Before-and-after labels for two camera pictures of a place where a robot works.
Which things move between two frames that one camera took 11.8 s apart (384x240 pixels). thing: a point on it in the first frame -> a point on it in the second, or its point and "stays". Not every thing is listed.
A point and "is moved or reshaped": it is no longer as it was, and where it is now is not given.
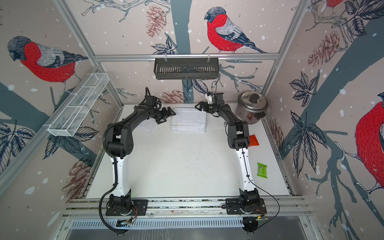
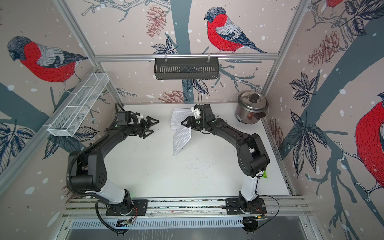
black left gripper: (169, 114) -> (144, 126)
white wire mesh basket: (74, 113) stays
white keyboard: (148, 125) is moved or reshaped
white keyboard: (188, 116) stays
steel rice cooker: (251, 106) stays
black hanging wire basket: (186, 68) stays
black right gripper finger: (199, 106) -> (189, 121)
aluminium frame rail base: (84, 208) stays
